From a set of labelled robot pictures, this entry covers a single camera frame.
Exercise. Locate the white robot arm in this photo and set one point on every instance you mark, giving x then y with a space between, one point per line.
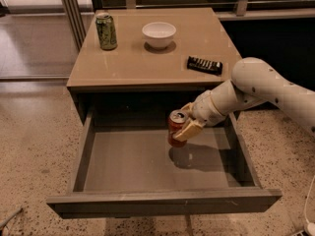
252 82

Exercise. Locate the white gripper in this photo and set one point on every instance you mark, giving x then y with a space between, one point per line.
206 109

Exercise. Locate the grey metal post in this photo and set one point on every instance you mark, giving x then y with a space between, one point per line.
72 10

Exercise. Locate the red coke can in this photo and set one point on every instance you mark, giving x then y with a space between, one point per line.
176 121

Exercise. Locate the white bowl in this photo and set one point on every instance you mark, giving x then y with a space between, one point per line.
158 35

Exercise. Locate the black snack bar packet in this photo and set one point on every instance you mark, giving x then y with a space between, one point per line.
204 65

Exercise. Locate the green soda can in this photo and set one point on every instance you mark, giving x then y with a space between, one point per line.
106 31

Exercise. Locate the grey cabinet with tan top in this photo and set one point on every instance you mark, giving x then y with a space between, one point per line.
134 65

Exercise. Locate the open grey top drawer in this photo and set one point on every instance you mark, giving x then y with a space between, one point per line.
133 171

